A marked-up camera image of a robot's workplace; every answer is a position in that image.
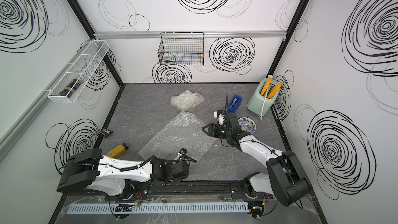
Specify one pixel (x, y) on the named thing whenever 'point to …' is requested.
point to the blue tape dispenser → (235, 104)
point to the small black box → (105, 132)
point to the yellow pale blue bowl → (186, 100)
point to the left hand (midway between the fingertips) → (183, 172)
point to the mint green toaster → (255, 103)
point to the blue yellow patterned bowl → (247, 124)
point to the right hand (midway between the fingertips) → (206, 130)
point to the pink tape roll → (235, 100)
